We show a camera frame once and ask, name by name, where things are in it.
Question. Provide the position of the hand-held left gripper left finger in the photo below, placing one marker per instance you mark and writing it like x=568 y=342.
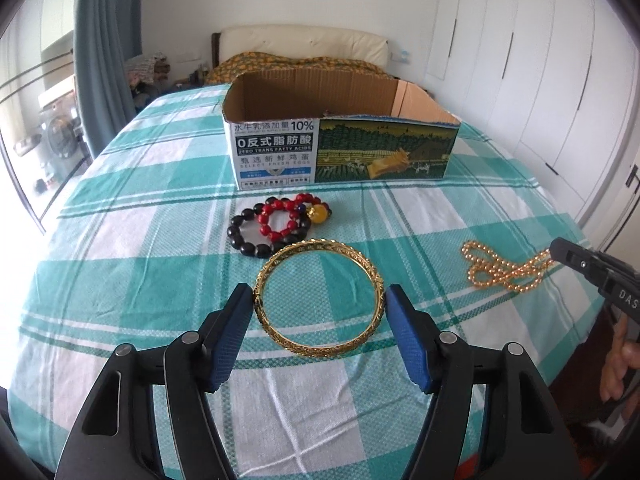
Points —
x=232 y=340

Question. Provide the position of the printed cardboard box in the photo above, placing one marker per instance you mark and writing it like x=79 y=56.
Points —
x=275 y=155

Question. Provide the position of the pile of clothes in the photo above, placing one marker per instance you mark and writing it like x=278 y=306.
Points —
x=147 y=72

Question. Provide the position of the washing machine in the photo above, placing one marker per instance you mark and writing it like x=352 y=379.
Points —
x=60 y=130

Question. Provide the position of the white wardrobe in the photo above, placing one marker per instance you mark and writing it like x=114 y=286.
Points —
x=525 y=60

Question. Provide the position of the person's right hand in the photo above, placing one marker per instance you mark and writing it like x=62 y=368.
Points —
x=620 y=360

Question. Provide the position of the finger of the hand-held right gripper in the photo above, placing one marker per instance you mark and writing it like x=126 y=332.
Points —
x=572 y=255

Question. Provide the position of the gold bangle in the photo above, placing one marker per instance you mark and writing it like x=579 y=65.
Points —
x=310 y=349

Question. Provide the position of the cream padded headboard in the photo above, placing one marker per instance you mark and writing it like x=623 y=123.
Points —
x=300 y=40

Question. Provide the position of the blue curtain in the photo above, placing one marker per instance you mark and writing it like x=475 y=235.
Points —
x=100 y=60

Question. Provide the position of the teal checked tablecloth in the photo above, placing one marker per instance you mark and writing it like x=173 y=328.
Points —
x=150 y=260

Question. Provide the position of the yellow floral bedspread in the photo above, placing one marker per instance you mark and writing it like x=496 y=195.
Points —
x=280 y=62

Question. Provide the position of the glass sliding door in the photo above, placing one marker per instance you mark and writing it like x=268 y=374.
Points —
x=30 y=85

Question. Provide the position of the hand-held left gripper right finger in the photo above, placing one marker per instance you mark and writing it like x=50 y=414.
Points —
x=410 y=340

